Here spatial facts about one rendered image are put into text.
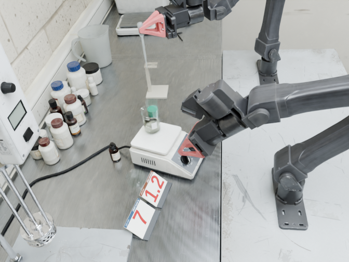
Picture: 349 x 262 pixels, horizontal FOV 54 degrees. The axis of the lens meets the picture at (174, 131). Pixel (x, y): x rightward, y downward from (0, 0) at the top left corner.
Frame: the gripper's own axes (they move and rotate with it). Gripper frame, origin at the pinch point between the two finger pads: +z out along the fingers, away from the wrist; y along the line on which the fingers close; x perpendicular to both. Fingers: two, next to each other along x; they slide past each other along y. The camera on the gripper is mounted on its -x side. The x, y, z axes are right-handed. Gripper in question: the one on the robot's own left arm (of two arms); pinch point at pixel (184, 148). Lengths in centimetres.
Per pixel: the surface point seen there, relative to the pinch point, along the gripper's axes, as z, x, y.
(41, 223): 13.2, -12.1, 33.9
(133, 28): 44, -40, -79
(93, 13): 55, -59, -77
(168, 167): 10.6, 3.3, -1.5
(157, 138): 11.1, -4.5, -6.2
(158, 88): 25.6, -12.7, -40.1
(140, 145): 13.9, -6.4, -2.1
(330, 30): -6, 38, -177
